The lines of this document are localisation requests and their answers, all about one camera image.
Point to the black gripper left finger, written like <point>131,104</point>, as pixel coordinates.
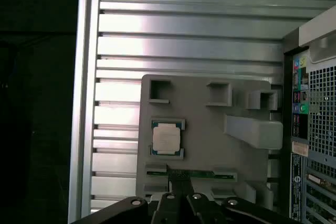
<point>168,208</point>

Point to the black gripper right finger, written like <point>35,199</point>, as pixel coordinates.
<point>199,208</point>

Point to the silver topped CPU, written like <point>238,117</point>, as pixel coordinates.
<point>165,137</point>

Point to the green RAM stick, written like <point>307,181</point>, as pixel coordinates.
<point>204,174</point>

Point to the grey plastic parts rack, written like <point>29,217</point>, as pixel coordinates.
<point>204,134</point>

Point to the black open PC case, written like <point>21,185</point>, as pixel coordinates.
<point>323,103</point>

